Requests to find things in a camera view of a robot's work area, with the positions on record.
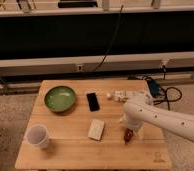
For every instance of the white paper cup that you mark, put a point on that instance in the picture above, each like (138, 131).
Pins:
(38, 136)

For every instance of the green bowl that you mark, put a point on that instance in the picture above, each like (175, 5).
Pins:
(60, 98)

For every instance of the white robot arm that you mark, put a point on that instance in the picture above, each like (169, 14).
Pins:
(137, 111)

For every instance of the white wall socket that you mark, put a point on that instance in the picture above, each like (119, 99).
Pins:
(80, 67)

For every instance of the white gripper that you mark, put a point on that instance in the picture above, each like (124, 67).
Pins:
(131, 123)

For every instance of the white sponge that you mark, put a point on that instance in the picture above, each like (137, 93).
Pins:
(96, 129)

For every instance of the black smartphone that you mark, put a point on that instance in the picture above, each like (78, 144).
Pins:
(93, 102)

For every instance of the wooden table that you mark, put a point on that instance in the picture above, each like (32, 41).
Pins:
(71, 148)

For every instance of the blue power box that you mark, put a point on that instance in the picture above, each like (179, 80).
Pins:
(154, 88)

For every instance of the clear plastic bottle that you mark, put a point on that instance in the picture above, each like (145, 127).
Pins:
(120, 95)

